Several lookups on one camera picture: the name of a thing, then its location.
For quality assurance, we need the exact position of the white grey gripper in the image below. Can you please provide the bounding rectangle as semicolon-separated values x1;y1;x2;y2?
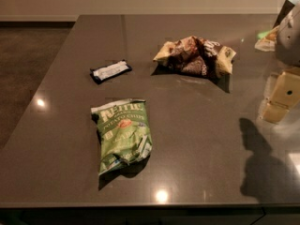
262;2;300;123

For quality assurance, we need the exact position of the brown chip bag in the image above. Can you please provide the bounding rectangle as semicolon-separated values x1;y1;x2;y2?
154;36;236;79

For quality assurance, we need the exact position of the green Kettle chip bag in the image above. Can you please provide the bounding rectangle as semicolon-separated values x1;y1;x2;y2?
91;98;152;175

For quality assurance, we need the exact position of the white green packet at edge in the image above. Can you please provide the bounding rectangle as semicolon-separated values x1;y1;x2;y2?
254;26;279;52

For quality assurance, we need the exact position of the small black white snack packet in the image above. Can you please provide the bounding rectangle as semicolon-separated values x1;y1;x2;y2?
90;60;132;84

